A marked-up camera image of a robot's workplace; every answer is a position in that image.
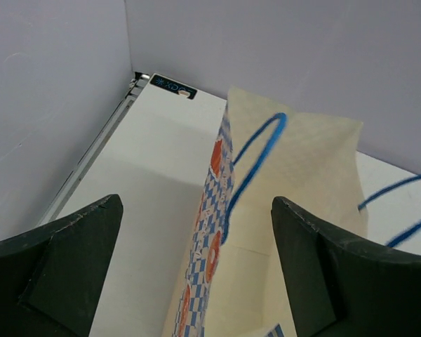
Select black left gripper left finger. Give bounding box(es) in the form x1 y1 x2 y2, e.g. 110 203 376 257
0 194 123 336

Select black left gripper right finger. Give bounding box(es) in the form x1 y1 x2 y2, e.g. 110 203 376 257
271 197 421 336

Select paper bread bag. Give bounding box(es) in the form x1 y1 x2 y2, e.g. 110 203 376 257
161 84 421 337

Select left black label sticker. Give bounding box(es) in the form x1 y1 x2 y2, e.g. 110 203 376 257
149 74 197 100

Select aluminium frame rail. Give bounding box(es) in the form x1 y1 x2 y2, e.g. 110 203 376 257
37 72 151 226

